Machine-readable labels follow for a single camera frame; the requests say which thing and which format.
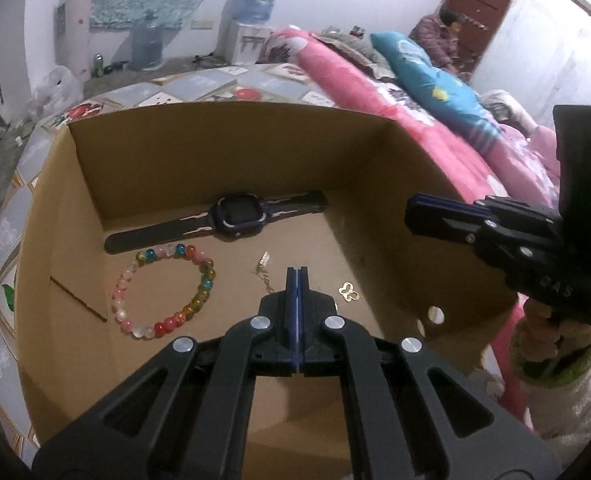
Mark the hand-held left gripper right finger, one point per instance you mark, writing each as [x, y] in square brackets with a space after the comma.
[304, 320]

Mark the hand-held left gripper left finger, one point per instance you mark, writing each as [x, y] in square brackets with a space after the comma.
[288, 320]

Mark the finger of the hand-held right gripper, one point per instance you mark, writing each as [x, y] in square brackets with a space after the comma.
[440, 227]
[450, 201]

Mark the brown cardboard box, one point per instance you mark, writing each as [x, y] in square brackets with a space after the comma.
[150, 160]

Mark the person's right forearm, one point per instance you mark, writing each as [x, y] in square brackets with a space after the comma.
[570, 400]

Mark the person's right hand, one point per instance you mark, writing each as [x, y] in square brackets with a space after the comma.
[545, 330]

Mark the pink floral blanket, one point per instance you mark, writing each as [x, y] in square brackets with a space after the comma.
[425, 130]

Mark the blue patterned pillow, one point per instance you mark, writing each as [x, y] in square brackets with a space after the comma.
[435, 85]

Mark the black smart watch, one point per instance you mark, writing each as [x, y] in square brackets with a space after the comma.
[235, 212]

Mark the grey patterned blanket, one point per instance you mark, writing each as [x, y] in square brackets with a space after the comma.
[355, 52]

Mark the brown wooden door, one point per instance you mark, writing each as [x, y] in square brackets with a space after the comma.
[480, 5]

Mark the white water dispenser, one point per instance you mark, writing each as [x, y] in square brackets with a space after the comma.
[243, 42]

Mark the clear water jug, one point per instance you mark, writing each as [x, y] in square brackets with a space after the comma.
[148, 42]

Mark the green drink can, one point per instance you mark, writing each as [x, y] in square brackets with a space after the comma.
[97, 66]

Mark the white plastic bag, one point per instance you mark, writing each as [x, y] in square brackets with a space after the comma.
[60, 87]

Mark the white rolled tube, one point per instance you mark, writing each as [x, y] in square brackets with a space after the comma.
[75, 25]

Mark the white wall socket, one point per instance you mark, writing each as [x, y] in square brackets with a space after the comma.
[203, 24]

